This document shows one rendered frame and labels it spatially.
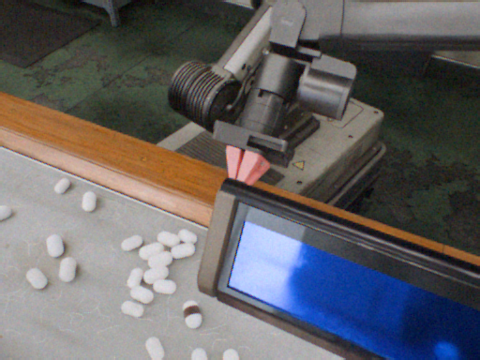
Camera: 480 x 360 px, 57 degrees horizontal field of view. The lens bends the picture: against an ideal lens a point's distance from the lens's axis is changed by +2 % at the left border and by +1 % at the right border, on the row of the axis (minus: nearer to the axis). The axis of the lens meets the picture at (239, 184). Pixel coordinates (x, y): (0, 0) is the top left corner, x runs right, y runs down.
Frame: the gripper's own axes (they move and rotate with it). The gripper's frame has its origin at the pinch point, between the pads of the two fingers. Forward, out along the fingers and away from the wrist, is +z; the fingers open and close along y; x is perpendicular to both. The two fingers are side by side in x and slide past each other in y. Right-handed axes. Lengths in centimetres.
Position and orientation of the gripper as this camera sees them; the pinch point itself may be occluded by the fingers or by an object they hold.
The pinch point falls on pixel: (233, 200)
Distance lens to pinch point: 58.2
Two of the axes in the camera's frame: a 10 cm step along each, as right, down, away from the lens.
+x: 2.8, 1.3, 9.5
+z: -3.4, 9.4, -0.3
